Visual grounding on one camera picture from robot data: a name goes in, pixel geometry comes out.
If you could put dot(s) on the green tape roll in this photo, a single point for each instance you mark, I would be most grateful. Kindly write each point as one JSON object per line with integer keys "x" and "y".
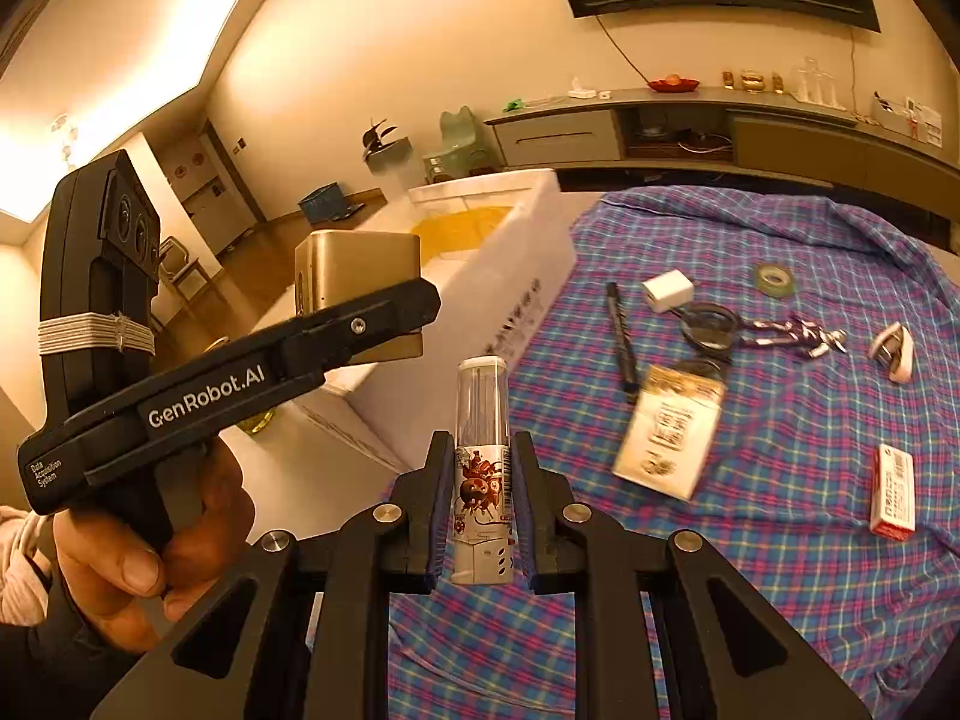
{"x": 774, "y": 280}

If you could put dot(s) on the grey tv cabinet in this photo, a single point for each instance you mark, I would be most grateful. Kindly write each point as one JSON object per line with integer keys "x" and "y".
{"x": 717, "y": 130}

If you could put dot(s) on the black marker pen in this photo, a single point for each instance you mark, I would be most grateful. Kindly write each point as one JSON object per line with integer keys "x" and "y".
{"x": 626, "y": 359}

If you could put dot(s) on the green child chair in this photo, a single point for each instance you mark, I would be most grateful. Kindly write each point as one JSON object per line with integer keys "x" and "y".
{"x": 465, "y": 149}

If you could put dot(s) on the gold metal box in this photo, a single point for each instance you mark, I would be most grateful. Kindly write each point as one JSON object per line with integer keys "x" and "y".
{"x": 333, "y": 266}

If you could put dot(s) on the white card packet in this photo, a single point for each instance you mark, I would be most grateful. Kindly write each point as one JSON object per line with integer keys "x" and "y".
{"x": 674, "y": 422}

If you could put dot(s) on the white power adapter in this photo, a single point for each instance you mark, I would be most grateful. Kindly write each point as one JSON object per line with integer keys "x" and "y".
{"x": 668, "y": 291}

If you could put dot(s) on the white storage box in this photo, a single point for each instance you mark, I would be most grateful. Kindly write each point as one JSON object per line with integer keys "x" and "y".
{"x": 499, "y": 251}

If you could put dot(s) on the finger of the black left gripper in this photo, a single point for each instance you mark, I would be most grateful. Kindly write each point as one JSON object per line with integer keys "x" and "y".
{"x": 299, "y": 628}

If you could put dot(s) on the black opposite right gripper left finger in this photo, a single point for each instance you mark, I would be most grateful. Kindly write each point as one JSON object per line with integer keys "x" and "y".
{"x": 325, "y": 340}

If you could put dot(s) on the blue basket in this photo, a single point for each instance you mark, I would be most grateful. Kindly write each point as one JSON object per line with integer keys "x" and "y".
{"x": 326, "y": 203}

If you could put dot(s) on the clear tube with spider label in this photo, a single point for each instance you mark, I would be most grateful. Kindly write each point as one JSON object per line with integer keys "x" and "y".
{"x": 481, "y": 497}

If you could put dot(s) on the white stapler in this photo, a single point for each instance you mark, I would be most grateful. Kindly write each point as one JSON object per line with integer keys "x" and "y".
{"x": 894, "y": 349}

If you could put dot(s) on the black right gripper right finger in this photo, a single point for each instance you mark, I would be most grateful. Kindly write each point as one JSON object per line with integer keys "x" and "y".
{"x": 663, "y": 623}

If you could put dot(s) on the red fruit plate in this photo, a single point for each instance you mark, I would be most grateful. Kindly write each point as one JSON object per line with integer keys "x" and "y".
{"x": 674, "y": 84}

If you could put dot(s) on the red white small box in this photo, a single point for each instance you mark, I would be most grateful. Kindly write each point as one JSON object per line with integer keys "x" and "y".
{"x": 893, "y": 502}

